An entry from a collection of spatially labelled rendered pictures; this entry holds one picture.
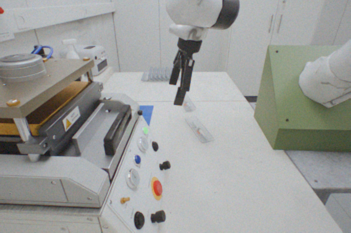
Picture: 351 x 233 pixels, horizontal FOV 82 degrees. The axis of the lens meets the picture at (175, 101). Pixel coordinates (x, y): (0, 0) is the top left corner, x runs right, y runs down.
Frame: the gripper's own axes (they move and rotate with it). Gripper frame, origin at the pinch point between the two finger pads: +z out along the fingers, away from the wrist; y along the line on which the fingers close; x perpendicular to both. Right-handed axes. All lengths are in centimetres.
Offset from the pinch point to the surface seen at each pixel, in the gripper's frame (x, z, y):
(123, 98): 18.2, -2.7, -12.3
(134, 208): 13.1, 6.6, -39.0
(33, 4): 72, -1, 70
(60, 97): 31.3, -7.7, -22.0
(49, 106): 32.3, -8.2, -26.0
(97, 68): 36, 30, 65
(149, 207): 8.9, 11.3, -36.4
